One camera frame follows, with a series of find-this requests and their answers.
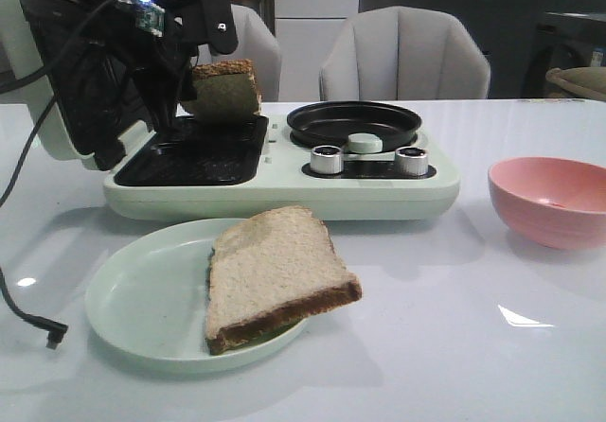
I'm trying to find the bread slice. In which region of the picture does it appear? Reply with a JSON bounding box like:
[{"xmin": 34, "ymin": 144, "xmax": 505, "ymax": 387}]
[
  {"xmin": 181, "ymin": 59, "xmax": 261, "ymax": 123},
  {"xmin": 205, "ymin": 205, "xmax": 363, "ymax": 355}
]

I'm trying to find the green breakfast maker base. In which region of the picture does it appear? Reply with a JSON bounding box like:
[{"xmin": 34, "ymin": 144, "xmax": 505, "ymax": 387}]
[{"xmin": 103, "ymin": 115, "xmax": 460, "ymax": 221}]

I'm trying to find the grey upholstered chair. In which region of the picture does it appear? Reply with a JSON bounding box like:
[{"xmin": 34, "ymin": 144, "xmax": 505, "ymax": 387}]
[
  {"xmin": 191, "ymin": 5, "xmax": 282, "ymax": 102},
  {"xmin": 319, "ymin": 6, "xmax": 490, "ymax": 100}
]

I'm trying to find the dark kitchen counter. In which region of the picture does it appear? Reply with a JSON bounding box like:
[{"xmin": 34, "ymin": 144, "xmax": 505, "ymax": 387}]
[{"xmin": 359, "ymin": 0, "xmax": 605, "ymax": 98}]

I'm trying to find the black round frying pan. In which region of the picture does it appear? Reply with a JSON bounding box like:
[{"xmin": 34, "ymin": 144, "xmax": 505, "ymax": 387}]
[{"xmin": 286, "ymin": 101, "xmax": 422, "ymax": 151}]

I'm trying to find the green round plate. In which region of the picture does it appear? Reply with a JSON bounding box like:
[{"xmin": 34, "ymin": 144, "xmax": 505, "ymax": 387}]
[{"xmin": 84, "ymin": 219, "xmax": 307, "ymax": 375}]

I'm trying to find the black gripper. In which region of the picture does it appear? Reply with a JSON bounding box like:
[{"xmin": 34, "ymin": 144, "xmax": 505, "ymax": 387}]
[{"xmin": 17, "ymin": 0, "xmax": 238, "ymax": 157}]

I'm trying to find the left silver control knob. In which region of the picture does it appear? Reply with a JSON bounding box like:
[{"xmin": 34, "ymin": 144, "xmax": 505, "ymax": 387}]
[{"xmin": 310, "ymin": 145, "xmax": 344, "ymax": 175}]

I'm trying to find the green sandwich maker lid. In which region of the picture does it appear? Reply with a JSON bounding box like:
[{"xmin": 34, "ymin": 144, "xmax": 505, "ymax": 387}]
[{"xmin": 0, "ymin": 0, "xmax": 157, "ymax": 172}]

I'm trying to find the pink bowl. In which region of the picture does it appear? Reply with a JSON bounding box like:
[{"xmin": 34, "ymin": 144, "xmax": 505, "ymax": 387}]
[{"xmin": 488, "ymin": 156, "xmax": 605, "ymax": 250}]

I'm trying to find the olive cushion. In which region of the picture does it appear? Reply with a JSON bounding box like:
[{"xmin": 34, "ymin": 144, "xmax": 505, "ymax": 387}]
[{"xmin": 545, "ymin": 66, "xmax": 605, "ymax": 101}]

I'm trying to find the black cable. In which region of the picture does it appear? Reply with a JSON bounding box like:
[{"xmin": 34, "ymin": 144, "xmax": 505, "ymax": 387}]
[{"xmin": 0, "ymin": 0, "xmax": 119, "ymax": 350}]

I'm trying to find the silver control knob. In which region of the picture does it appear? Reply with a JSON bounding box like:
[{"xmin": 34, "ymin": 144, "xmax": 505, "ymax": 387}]
[
  {"xmin": 394, "ymin": 147, "xmax": 429, "ymax": 177},
  {"xmin": 310, "ymin": 145, "xmax": 344, "ymax": 175}
]

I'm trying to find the green circuit board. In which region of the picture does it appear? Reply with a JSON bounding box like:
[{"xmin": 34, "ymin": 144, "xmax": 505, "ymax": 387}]
[{"xmin": 135, "ymin": 0, "xmax": 165, "ymax": 37}]

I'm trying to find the right silver control knob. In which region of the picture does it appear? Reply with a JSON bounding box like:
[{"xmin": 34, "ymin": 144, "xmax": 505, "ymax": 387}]
[{"xmin": 394, "ymin": 147, "xmax": 429, "ymax": 177}]

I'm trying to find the right grey upholstered chair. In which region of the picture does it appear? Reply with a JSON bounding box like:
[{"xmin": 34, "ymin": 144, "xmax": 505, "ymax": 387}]
[{"xmin": 319, "ymin": 6, "xmax": 490, "ymax": 100}]

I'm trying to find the green pan handle knob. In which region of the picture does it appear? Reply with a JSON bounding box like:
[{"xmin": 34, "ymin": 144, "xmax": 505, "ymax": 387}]
[{"xmin": 347, "ymin": 132, "xmax": 383, "ymax": 154}]

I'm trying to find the left grey upholstered chair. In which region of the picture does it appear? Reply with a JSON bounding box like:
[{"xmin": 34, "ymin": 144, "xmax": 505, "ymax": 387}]
[{"xmin": 191, "ymin": 5, "xmax": 282, "ymax": 102}]

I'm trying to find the white cabinet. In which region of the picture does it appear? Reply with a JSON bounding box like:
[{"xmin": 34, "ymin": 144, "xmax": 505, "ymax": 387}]
[{"xmin": 274, "ymin": 0, "xmax": 359, "ymax": 101}]

